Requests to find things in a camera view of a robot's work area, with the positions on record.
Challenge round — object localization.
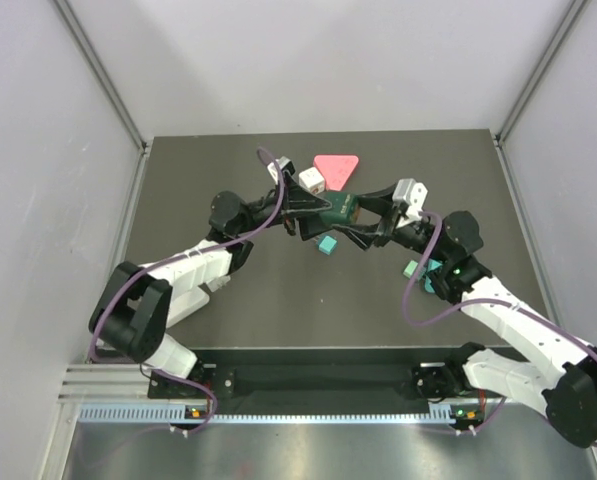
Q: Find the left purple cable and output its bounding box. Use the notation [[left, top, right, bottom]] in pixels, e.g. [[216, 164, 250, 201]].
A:
[[86, 146, 287, 364]]

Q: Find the white triangular power strip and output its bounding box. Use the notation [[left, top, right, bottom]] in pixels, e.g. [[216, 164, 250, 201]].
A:
[[166, 287, 210, 328]]

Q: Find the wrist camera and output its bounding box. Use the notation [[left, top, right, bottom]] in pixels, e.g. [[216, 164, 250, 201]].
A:
[[392, 178, 428, 221], [267, 156, 295, 186]]

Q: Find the white tiger cube adapter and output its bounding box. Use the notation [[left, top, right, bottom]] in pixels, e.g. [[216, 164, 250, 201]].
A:
[[298, 167, 326, 195]]

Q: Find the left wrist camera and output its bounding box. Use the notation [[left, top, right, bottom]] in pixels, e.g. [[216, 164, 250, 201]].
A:
[[267, 156, 295, 186]]

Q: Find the teal cube charger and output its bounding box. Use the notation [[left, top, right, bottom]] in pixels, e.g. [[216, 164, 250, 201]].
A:
[[313, 235, 338, 255]]

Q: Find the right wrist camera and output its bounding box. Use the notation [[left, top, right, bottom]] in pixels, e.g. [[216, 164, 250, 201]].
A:
[[392, 178, 428, 221]]

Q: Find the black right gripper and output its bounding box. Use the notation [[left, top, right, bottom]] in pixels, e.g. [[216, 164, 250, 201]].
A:
[[333, 185, 448, 264]]

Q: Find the mint green cube charger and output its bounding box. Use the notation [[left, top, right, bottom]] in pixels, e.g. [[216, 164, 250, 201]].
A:
[[402, 260, 424, 281]]

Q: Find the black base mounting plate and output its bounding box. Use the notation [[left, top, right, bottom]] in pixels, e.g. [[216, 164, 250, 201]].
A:
[[146, 348, 509, 415]]

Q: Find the teal triangular power strip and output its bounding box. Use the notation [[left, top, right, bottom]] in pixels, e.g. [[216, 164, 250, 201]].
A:
[[420, 258, 447, 295]]

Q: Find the dark green cube adapter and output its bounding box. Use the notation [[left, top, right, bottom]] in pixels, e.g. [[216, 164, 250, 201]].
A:
[[320, 190, 360, 225]]

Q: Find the slotted cable duct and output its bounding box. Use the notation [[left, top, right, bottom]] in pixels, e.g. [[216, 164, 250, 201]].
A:
[[78, 403, 456, 425]]

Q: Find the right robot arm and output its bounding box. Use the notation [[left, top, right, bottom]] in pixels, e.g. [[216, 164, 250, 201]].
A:
[[332, 179, 597, 448]]

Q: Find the pink triangular power strip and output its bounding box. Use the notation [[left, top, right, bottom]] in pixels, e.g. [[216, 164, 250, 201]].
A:
[[313, 154, 359, 191]]

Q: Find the grey white cube adapter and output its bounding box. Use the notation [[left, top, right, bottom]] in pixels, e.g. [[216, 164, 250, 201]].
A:
[[205, 275, 231, 292]]

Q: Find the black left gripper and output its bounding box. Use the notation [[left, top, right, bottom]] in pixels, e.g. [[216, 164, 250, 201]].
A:
[[237, 171, 336, 241]]

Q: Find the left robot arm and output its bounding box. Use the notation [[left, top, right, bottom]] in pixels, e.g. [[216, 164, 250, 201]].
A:
[[89, 168, 330, 397]]

